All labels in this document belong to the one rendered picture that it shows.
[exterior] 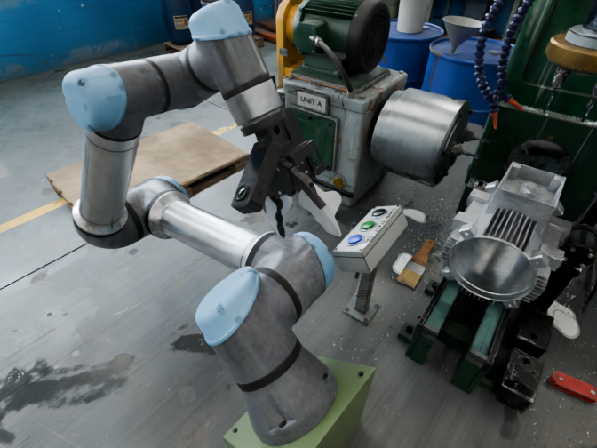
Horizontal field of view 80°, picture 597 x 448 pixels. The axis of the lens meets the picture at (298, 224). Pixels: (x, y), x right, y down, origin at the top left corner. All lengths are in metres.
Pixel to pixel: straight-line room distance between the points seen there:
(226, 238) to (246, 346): 0.24
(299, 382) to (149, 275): 0.61
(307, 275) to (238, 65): 0.33
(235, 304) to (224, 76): 0.31
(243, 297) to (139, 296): 0.53
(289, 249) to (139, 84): 0.33
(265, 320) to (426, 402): 0.43
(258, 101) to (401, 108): 0.60
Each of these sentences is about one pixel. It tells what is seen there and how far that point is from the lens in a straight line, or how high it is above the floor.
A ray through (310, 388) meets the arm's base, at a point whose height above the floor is 1.02.
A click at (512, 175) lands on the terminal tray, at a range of 0.88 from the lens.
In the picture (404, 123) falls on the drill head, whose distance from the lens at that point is 1.02.
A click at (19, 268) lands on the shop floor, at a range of 2.60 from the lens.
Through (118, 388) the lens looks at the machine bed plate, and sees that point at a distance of 0.89.
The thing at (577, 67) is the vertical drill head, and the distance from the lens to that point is 0.96.
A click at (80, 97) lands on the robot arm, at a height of 1.38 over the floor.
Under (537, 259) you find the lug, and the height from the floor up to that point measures 1.09.
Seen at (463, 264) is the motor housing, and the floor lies 0.96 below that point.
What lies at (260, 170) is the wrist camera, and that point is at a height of 1.28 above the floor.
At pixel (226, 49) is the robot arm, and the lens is 0.52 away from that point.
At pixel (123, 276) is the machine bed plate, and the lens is 1.08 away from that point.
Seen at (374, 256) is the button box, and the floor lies 1.06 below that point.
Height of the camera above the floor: 1.54
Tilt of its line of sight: 42 degrees down
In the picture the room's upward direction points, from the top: straight up
